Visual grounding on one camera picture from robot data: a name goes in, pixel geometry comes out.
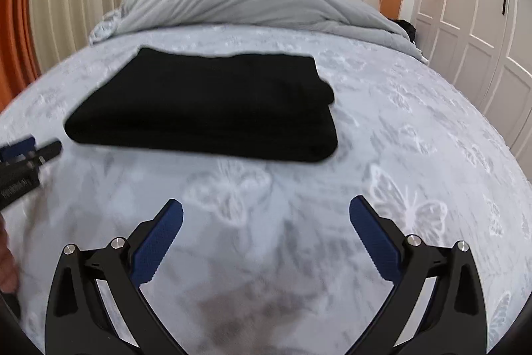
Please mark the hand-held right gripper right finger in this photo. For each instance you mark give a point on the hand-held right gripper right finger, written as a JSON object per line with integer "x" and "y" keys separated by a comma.
{"x": 374, "y": 238}

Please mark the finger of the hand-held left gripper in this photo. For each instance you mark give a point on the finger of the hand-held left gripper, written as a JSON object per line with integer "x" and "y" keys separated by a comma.
{"x": 48, "y": 151}
{"x": 18, "y": 146}

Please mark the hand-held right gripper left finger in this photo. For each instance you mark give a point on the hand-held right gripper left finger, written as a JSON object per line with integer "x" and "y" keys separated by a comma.
{"x": 158, "y": 242}

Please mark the black pants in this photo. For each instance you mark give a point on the black pants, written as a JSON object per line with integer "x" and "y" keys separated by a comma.
{"x": 208, "y": 105}

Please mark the person's left hand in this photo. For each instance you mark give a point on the person's left hand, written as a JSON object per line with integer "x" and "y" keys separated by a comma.
{"x": 7, "y": 259}

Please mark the butterfly print bed sheet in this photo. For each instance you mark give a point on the butterfly print bed sheet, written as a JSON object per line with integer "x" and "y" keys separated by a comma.
{"x": 266, "y": 193}

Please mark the orange curtain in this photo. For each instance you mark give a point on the orange curtain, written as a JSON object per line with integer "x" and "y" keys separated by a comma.
{"x": 16, "y": 26}

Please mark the dark cloth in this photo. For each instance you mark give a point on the dark cloth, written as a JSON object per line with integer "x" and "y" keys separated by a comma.
{"x": 408, "y": 30}

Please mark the white wardrobe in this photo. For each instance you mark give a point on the white wardrobe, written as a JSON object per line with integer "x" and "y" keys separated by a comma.
{"x": 474, "y": 18}

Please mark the grey duvet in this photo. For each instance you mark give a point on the grey duvet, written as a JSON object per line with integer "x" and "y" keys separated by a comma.
{"x": 249, "y": 1}

